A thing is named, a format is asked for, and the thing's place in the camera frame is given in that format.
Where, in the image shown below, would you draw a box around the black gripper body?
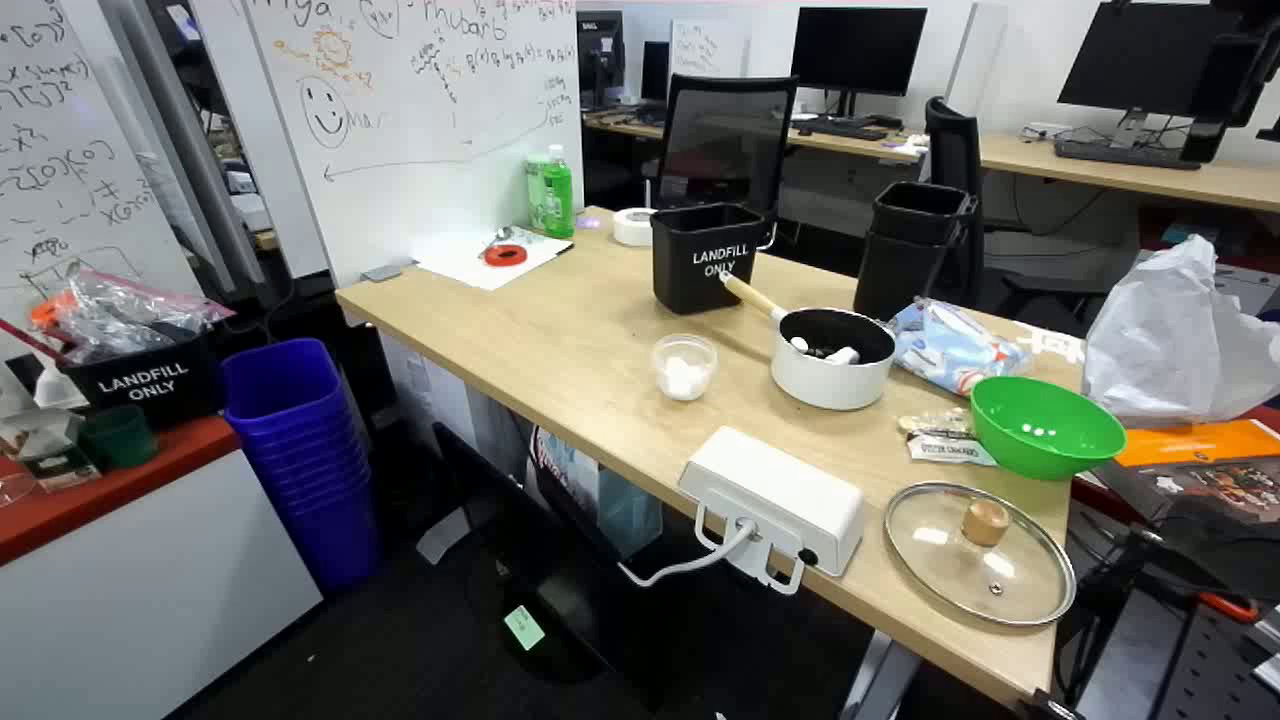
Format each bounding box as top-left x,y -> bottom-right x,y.
1189,0 -> 1280,131

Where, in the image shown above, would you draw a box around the black landfill only bin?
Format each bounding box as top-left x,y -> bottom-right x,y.
650,200 -> 777,321
55,333 -> 230,431

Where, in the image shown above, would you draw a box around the blue stacked bins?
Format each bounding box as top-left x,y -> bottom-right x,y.
216,336 -> 388,596

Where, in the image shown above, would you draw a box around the large black computer monitor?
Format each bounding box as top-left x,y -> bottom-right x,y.
1055,0 -> 1254,153

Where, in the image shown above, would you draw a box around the black keyboard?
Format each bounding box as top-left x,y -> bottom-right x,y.
797,115 -> 896,143
1054,131 -> 1196,174

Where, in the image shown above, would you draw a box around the wooden background desk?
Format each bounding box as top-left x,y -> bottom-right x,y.
579,104 -> 1280,218

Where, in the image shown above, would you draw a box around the black plastic bin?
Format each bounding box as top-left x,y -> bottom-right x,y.
870,179 -> 973,256
851,229 -> 961,324

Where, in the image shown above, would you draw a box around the orange book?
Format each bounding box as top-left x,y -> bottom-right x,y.
1111,415 -> 1280,472

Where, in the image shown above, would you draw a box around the blue white plastic bag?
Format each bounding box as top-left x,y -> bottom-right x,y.
888,297 -> 1040,401

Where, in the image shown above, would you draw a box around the green plastic bowl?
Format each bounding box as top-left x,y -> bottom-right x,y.
968,373 -> 1131,483

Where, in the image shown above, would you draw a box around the dark printed book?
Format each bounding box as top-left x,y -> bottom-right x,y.
1084,456 -> 1280,543

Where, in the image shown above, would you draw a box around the small snack packet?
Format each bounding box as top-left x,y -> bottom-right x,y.
896,409 -> 976,440
909,431 -> 1001,472

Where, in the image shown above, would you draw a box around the black pot with white contents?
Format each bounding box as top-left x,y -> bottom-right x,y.
715,267 -> 901,412

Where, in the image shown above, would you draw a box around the black mesh office chair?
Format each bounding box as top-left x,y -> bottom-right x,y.
652,72 -> 799,256

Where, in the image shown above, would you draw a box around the glass lid wooden knob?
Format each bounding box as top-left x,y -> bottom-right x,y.
879,480 -> 1081,633

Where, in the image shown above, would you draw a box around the black metal stand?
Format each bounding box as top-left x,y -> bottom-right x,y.
1055,533 -> 1280,720

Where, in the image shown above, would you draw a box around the white tape roll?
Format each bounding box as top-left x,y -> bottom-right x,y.
609,203 -> 659,251

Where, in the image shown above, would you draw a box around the white power box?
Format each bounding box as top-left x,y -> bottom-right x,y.
676,424 -> 870,599

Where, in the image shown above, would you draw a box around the clear plastic cup with marshmallows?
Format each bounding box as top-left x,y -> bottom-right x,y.
650,333 -> 725,406

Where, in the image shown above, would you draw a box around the green bottle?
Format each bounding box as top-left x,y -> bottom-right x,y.
519,140 -> 579,244

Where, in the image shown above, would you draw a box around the grey table leg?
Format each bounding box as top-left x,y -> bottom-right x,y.
836,633 -> 925,720

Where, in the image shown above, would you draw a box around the white paper sheet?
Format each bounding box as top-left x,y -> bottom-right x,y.
416,224 -> 575,297

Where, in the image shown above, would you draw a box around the whiteboard with smiley drawing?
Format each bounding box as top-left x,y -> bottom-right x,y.
236,0 -> 588,290

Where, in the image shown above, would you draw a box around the grey whiteboard eraser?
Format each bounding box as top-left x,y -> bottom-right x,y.
357,256 -> 422,290

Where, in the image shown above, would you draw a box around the green sticky note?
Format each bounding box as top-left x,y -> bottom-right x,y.
502,606 -> 554,658

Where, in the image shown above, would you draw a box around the metal shelving rack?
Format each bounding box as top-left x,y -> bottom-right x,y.
132,0 -> 331,297

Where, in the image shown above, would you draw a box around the clear plastic bag with clutter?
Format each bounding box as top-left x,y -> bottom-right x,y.
28,267 -> 236,370

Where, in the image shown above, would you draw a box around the whiteboard with handwriting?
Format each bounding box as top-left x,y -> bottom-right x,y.
0,0 -> 203,324

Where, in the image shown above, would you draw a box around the dark green cup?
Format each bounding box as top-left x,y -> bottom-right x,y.
81,406 -> 159,472

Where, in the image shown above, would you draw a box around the white cabinet red top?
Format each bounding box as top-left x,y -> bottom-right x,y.
0,412 -> 328,720

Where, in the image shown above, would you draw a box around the white cable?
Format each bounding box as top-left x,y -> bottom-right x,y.
611,517 -> 759,591

